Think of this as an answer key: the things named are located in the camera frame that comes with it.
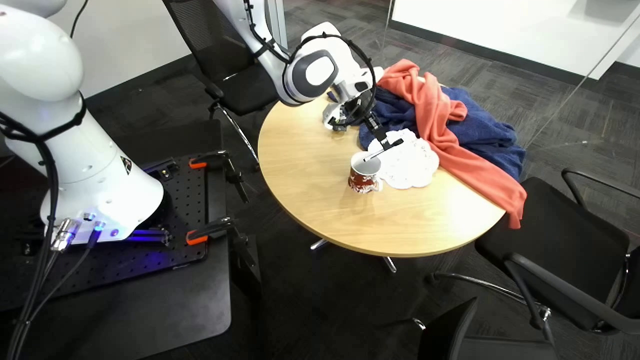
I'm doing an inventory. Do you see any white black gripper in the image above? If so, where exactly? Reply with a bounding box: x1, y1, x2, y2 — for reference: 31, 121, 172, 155
321, 79, 386, 142

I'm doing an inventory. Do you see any red and white mug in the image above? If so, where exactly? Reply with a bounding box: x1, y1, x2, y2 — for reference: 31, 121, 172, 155
348, 151, 382, 193

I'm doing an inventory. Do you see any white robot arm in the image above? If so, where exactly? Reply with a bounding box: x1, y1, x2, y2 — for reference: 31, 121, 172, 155
0, 0, 382, 246

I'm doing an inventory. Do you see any navy blue cloth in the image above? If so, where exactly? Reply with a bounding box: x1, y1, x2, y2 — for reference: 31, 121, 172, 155
373, 88, 524, 179

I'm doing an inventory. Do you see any white lace doily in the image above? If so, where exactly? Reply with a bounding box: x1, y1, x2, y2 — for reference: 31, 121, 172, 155
365, 130, 440, 190

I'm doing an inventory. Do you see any orange cloth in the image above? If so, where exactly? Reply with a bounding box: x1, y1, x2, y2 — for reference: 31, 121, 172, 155
378, 59, 528, 230

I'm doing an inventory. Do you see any round wooden table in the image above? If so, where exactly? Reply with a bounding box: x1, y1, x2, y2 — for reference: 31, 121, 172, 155
257, 98, 504, 257

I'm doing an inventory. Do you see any black office chair right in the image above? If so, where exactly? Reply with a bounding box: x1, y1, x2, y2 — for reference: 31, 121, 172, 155
161, 0, 278, 114

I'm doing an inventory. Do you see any black office chair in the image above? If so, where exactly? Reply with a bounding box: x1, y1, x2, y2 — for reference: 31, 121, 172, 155
161, 0, 278, 114
431, 167, 640, 341

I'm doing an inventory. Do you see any orange black clamp upper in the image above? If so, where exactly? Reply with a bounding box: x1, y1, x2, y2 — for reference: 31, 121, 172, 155
187, 149, 227, 170

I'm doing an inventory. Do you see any orange black clamp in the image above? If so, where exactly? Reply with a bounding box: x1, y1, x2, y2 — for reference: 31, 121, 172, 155
184, 215, 231, 246
187, 149, 227, 170

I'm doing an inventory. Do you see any orange black clamp lower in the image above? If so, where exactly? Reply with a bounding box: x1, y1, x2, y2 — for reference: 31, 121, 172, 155
184, 215, 231, 246

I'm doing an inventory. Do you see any black chair back near table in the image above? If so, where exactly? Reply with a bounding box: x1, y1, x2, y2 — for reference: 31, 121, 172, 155
417, 297, 478, 360

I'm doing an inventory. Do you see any black office chair far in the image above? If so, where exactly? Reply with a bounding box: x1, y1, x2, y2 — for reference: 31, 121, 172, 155
431, 167, 640, 341

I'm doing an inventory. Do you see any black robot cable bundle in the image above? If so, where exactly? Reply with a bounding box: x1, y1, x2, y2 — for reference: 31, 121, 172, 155
1, 111, 102, 360

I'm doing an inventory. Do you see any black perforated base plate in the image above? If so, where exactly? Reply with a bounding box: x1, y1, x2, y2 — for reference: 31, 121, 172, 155
0, 155, 225, 311

